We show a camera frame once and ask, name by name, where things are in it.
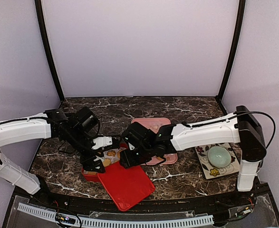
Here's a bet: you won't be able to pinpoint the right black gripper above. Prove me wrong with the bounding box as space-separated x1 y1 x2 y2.
119 144 154 169

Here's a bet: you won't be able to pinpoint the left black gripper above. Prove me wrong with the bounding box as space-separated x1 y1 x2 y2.
67 127 106 173

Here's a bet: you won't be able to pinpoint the flower cookie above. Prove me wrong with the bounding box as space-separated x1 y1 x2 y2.
102 159 112 167

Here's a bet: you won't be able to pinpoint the swirl butter cookie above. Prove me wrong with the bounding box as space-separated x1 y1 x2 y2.
107 150 116 157

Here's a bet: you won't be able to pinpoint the red cookie box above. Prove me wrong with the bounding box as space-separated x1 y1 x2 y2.
81 143 128 183

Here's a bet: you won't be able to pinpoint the red box lid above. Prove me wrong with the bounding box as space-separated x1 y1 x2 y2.
97 162 155 212

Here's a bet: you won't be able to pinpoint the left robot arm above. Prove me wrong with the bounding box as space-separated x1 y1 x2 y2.
0 107 105 207

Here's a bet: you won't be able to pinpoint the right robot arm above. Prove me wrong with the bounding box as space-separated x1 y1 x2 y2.
120 105 272 206

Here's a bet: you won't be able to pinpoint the white paper cupcake liners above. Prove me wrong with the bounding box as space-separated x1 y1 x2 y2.
104 149 122 164

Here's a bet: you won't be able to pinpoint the pink tray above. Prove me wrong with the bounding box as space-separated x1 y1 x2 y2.
131 117 178 166

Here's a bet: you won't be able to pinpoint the floral square plate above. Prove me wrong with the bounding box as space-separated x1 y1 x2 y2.
195 143 240 180

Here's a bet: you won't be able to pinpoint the light green bowl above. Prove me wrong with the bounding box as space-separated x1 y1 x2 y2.
207 146 231 168

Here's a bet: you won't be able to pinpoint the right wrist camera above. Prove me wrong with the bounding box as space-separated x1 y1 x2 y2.
122 122 156 149

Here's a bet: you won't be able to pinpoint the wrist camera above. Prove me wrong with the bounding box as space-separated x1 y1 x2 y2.
122 122 156 149
74 107 100 138

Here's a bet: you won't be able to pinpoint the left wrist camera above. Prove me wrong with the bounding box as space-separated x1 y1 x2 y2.
74 107 100 138

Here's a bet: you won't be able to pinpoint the white cable duct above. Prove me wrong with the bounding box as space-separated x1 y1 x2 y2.
17 203 214 228

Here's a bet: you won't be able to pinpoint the left black frame post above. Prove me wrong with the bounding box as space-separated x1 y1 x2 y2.
34 0 65 102

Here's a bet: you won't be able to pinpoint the black frame post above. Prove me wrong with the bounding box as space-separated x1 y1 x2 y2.
34 0 65 102
216 0 246 100

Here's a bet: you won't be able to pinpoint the right black frame post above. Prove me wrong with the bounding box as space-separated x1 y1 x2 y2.
216 0 246 100

